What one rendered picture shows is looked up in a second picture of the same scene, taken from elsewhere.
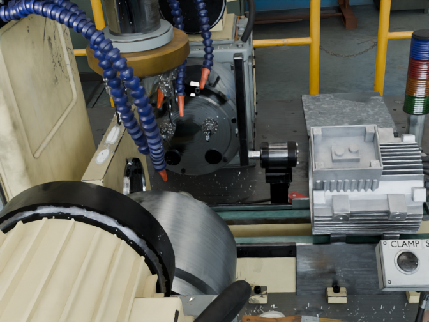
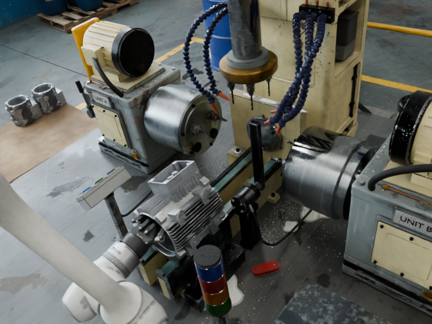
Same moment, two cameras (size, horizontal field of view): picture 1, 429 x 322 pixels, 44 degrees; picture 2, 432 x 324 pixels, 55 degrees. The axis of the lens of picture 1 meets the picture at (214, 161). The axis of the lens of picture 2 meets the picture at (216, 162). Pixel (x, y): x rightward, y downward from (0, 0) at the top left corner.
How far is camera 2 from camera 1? 1.80 m
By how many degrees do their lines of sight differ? 95
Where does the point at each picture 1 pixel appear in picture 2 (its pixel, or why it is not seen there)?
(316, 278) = not seen: hidden behind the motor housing
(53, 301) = (103, 31)
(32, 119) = not seen: hidden behind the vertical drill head
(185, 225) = (170, 103)
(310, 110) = (357, 312)
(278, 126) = not seen: outside the picture
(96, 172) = (236, 92)
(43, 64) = (286, 48)
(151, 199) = (190, 95)
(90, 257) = (110, 36)
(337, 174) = (168, 171)
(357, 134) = (176, 184)
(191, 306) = (134, 93)
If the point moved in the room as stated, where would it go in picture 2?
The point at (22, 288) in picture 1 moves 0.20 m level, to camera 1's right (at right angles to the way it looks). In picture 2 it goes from (108, 28) to (69, 50)
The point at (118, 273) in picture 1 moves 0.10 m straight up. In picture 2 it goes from (107, 43) to (99, 17)
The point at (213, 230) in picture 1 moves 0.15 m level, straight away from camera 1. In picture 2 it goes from (170, 116) to (205, 125)
